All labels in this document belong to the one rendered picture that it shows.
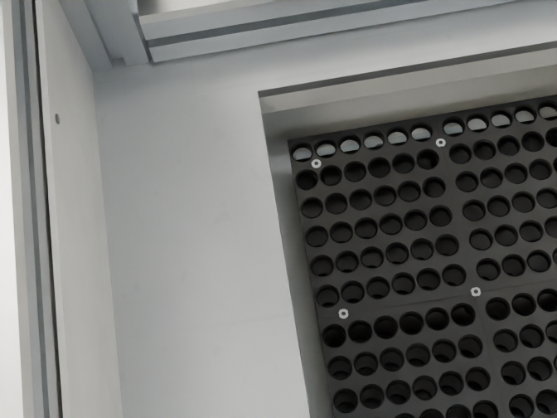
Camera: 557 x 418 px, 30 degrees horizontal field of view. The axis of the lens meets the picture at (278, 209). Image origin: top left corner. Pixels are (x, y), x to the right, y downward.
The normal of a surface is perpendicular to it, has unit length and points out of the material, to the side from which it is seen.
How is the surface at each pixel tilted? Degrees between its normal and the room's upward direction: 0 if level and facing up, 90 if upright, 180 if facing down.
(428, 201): 0
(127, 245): 0
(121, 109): 0
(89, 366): 90
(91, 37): 90
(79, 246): 90
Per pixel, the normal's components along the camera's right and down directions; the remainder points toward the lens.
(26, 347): 0.64, -0.39
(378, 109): -0.07, -0.39
